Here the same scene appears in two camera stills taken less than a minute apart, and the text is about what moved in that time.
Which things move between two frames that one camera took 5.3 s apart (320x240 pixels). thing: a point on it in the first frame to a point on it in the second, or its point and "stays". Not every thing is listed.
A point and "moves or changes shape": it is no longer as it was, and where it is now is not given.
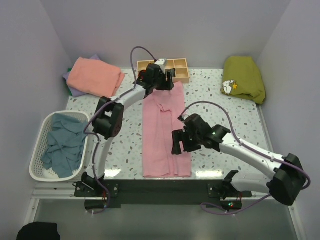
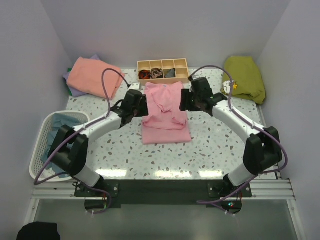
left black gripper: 167,85 to 144,109
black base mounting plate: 109,194 stays
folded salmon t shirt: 93,77 stays
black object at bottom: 39,231 stays
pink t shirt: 164,111 moves or changes shape
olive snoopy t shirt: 242,78 stays
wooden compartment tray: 180,65 stays
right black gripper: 178,136 to 185,94
